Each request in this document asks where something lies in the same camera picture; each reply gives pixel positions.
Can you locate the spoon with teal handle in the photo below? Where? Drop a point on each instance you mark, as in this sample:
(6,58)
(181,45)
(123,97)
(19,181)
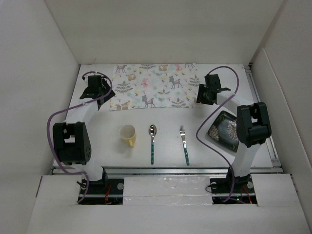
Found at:
(152,134)

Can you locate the floral animal print cloth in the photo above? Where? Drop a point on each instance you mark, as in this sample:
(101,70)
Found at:
(138,86)

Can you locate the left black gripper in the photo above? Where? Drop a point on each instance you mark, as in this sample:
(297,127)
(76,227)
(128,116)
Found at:
(105,87)

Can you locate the black floral square plate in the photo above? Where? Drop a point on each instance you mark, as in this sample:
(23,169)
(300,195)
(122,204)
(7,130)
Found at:
(223,131)

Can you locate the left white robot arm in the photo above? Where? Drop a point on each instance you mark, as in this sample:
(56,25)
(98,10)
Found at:
(71,143)

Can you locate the aluminium front rail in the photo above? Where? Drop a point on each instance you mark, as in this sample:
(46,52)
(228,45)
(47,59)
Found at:
(173,171)

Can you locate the fork with teal handle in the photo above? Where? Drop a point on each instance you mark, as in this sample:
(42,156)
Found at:
(182,134)

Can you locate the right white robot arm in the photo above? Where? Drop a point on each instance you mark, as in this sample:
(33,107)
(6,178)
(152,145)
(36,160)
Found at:
(252,124)

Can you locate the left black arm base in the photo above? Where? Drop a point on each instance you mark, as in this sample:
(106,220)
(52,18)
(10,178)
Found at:
(106,191)

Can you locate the yellow mug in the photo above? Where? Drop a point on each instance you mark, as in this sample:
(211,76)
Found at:
(128,135)

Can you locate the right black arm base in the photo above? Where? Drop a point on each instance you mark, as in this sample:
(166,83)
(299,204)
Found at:
(232,190)

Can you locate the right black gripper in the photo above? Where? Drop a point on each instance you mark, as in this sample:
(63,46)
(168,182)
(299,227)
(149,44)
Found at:
(200,98)

